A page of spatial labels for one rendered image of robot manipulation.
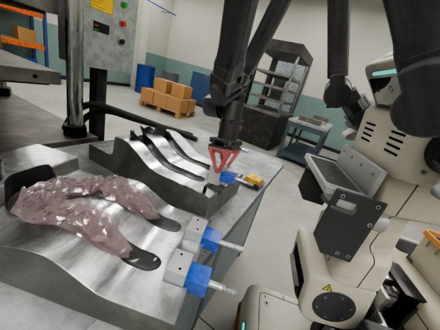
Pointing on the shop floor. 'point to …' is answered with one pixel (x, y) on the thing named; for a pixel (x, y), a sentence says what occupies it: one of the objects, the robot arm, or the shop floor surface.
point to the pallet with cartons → (169, 97)
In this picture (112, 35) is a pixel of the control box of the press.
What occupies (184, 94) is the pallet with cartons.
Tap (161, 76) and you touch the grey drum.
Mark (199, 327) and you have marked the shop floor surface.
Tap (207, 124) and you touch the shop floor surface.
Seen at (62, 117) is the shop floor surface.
